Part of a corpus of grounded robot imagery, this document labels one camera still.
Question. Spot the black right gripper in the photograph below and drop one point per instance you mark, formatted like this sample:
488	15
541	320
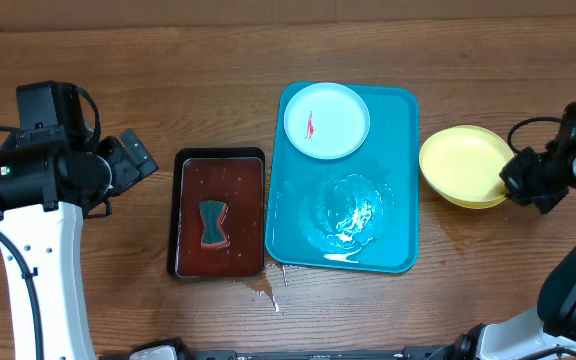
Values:
523	181

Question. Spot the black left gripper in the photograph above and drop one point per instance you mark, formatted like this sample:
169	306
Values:
128	172

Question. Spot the yellow plate with small smear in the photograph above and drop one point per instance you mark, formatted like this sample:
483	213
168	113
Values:
463	164

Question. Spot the teal and red sponge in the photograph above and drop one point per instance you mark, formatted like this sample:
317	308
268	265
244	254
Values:
213	214

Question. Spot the light blue plate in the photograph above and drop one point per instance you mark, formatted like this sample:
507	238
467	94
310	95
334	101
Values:
326	121

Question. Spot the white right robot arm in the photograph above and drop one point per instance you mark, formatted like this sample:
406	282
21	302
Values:
547	331

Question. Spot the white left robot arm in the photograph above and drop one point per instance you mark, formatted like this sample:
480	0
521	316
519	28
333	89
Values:
46	192

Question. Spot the black wash basin tray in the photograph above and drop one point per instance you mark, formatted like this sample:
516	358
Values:
235	176

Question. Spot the teal plastic tray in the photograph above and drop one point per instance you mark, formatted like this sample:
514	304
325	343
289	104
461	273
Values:
360	212

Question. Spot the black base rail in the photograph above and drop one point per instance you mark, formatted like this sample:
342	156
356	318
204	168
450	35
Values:
293	354

